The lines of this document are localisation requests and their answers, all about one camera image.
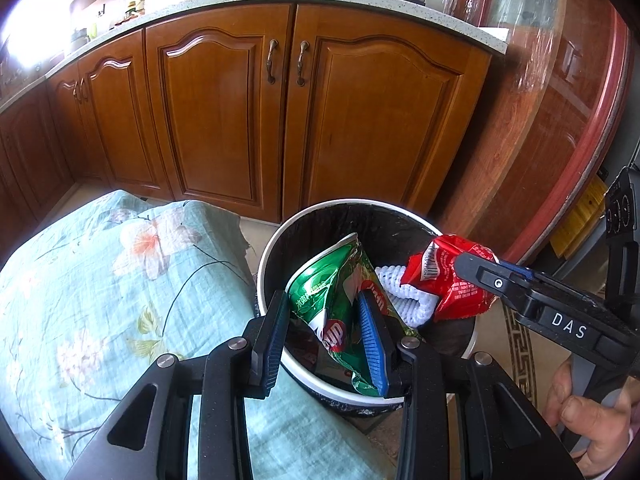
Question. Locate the green snack bag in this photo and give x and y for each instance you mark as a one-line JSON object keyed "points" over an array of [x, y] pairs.
{"points": [[325, 290]]}

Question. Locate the plastic wrapped round wooden table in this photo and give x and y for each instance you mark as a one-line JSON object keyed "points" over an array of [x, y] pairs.
{"points": [[540, 125]]}

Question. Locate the black bin liner bag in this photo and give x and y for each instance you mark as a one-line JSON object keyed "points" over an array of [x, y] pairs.
{"points": [[390, 230]]}

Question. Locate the wooden kitchen cabinets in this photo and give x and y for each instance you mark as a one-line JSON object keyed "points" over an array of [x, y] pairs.
{"points": [[240, 2]]}

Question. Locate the floral light green cloth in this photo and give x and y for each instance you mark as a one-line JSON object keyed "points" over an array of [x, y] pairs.
{"points": [[125, 285]]}

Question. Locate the yellow plastic item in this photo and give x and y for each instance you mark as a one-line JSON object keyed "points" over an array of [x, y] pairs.
{"points": [[580, 220]]}

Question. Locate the wooden cabinet door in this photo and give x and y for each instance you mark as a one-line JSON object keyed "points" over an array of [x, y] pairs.
{"points": [[385, 115], [27, 160], [67, 130], [120, 115], [215, 110]]}

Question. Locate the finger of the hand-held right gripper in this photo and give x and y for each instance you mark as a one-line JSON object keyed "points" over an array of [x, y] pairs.
{"points": [[487, 280], [517, 270]]}

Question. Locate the white foam net sleeve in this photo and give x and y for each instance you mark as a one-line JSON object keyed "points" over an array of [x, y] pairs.
{"points": [[405, 295]]}

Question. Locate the white round trash bin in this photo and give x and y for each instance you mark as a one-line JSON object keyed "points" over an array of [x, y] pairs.
{"points": [[325, 389]]}

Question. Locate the person's right hand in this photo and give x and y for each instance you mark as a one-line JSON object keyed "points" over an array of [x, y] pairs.
{"points": [[600, 425]]}

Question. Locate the red snack packet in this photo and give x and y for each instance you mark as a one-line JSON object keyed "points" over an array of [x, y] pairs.
{"points": [[450, 290]]}

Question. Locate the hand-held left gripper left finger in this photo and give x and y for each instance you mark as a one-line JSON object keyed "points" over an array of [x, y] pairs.
{"points": [[272, 350]]}

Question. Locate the jars on countertop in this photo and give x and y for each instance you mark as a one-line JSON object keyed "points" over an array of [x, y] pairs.
{"points": [[135, 6]]}

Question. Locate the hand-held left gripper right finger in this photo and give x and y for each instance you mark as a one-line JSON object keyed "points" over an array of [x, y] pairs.
{"points": [[372, 345]]}

